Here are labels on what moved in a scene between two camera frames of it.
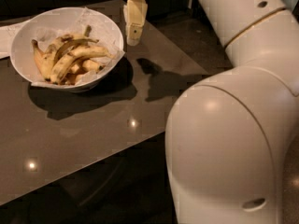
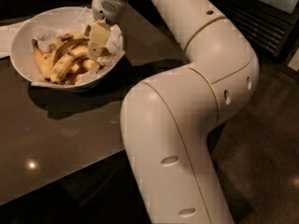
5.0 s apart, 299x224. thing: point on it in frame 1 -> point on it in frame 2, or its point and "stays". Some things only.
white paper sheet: (7, 35) stays
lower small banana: (87, 64) stays
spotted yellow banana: (83, 52) stays
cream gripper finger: (135, 12) -> (99, 36)
